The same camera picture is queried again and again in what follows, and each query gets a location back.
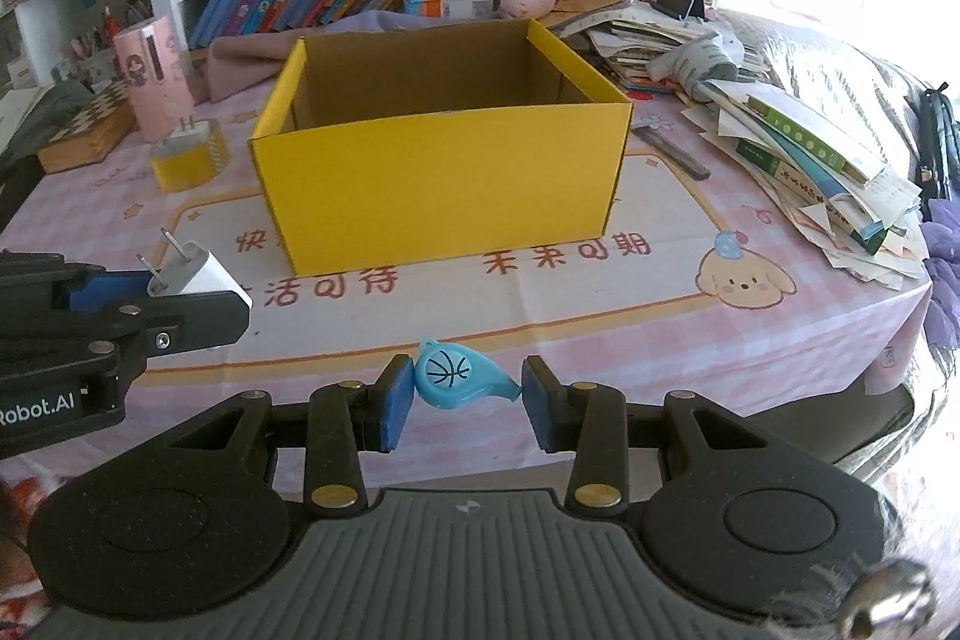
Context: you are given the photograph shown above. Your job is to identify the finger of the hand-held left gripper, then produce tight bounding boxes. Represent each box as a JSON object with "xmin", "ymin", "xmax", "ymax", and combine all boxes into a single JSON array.
[
  {"xmin": 0, "ymin": 290, "xmax": 253, "ymax": 384},
  {"xmin": 0, "ymin": 249, "xmax": 152, "ymax": 316}
]

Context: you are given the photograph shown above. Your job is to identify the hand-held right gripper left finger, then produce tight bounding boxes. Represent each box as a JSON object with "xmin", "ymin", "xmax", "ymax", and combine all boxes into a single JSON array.
[{"xmin": 169, "ymin": 354, "xmax": 416, "ymax": 516}]

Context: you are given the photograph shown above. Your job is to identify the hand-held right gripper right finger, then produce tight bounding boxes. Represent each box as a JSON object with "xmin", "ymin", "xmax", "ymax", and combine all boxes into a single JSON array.
[{"xmin": 520, "ymin": 354, "xmax": 774, "ymax": 516}]

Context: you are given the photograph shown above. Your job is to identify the white charger plug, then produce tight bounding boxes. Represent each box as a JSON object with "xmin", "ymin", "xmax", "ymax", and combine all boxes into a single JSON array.
[
  {"xmin": 136, "ymin": 227, "xmax": 253, "ymax": 313},
  {"xmin": 153, "ymin": 114, "xmax": 223, "ymax": 163}
]

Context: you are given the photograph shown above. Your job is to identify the blue whistle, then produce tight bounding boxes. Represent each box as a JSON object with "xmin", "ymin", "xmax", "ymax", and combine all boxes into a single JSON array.
[{"xmin": 414, "ymin": 338, "xmax": 523, "ymax": 413}]

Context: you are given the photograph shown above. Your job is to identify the yellow cardboard box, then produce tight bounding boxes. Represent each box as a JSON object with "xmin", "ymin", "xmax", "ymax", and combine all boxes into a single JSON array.
[{"xmin": 249, "ymin": 17, "xmax": 635, "ymax": 278}]

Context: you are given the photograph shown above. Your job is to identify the yellow tape roll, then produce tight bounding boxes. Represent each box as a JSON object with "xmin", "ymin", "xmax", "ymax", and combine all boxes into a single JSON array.
[{"xmin": 148, "ymin": 119, "xmax": 230, "ymax": 193}]

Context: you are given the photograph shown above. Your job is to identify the wooden chess box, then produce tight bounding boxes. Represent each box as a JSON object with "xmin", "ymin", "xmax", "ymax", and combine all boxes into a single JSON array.
[{"xmin": 36, "ymin": 78, "xmax": 138, "ymax": 175}]

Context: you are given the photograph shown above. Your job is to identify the dark grey cloth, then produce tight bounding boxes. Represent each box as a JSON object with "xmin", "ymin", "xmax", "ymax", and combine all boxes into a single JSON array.
[{"xmin": 0, "ymin": 80, "xmax": 96, "ymax": 178}]

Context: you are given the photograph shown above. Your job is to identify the pink cylindrical tumbler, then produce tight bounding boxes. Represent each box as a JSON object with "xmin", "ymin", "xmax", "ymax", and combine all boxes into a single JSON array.
[{"xmin": 112, "ymin": 15, "xmax": 195, "ymax": 145}]

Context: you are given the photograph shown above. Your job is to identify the grey purple cloth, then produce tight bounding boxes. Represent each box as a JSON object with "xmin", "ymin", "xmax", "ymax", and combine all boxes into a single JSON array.
[{"xmin": 205, "ymin": 9, "xmax": 412, "ymax": 103}]

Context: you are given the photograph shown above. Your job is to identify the dark grey flat bar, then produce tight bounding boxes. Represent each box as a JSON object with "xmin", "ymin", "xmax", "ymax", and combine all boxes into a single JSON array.
[{"xmin": 629, "ymin": 122, "xmax": 713, "ymax": 181}]

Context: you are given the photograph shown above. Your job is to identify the pile of papers and booklets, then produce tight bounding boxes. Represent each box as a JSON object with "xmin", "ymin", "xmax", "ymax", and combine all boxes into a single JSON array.
[{"xmin": 559, "ymin": 0, "xmax": 926, "ymax": 292}]

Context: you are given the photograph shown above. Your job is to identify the purple fabric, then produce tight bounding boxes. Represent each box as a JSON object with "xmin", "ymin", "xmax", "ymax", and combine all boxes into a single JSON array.
[{"xmin": 922, "ymin": 197, "xmax": 960, "ymax": 350}]

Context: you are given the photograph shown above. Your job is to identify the black bag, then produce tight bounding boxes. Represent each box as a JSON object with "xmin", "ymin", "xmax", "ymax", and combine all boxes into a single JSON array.
[{"xmin": 916, "ymin": 84, "xmax": 960, "ymax": 204}]

